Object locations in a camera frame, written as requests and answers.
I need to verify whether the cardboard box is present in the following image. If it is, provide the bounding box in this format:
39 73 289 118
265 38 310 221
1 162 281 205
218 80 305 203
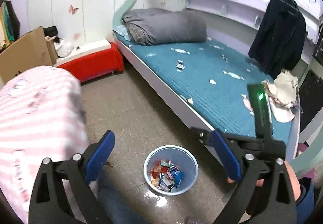
0 26 58 84

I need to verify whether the pile of wrappers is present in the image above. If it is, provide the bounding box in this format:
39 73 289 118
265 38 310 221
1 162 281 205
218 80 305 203
151 160 184 192

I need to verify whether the grey duvet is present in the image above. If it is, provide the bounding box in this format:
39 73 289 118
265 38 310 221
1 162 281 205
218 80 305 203
122 8 207 46

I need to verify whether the red covered bench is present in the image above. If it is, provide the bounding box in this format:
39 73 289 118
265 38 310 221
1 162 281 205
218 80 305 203
54 42 125 83

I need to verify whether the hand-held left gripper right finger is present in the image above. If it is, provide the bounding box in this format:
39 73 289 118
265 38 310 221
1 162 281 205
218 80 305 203
211 129 298 224

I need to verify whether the beige garment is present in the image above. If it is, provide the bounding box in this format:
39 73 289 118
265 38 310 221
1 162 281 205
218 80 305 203
261 71 300 109

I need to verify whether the teal hanging garment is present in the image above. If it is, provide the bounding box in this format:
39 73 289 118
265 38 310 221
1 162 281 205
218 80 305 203
3 2 16 41

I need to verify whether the black bag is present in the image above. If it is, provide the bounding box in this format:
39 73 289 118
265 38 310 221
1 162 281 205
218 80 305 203
43 26 59 43

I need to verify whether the blue wastebasket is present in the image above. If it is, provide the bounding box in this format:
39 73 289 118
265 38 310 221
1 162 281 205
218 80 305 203
143 145 199 196

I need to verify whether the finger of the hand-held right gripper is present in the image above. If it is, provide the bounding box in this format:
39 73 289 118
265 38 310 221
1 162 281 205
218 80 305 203
190 127 215 146

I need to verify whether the mint and white bed frame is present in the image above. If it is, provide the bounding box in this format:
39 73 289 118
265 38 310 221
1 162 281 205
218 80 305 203
112 0 323 164

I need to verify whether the bed with teal mattress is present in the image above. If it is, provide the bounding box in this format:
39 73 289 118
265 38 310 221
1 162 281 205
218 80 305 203
113 25 298 144

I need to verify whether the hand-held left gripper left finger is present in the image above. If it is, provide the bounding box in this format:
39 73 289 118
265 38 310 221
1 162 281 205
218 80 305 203
28 130 116 224

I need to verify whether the pink checked tablecloth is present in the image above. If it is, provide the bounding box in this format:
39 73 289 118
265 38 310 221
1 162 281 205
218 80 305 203
0 65 89 224

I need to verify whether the white plastic bag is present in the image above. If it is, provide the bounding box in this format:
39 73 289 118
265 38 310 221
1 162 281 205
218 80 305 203
54 38 75 58

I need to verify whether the dark hanging jacket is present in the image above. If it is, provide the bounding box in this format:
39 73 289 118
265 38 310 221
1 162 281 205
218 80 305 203
248 0 306 79

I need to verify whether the white board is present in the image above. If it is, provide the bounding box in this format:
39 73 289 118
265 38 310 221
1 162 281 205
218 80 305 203
54 39 111 67

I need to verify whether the person's right forearm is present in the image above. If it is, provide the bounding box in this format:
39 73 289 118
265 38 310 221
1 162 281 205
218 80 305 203
246 161 316 223

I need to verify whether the beige cap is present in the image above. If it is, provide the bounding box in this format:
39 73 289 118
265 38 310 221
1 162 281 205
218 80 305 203
267 102 296 123

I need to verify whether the white wall shelf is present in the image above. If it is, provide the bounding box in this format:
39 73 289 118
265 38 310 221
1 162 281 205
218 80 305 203
185 0 268 28

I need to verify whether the person's leg in jeans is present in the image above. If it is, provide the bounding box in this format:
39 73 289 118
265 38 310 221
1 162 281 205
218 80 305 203
97 171 202 224

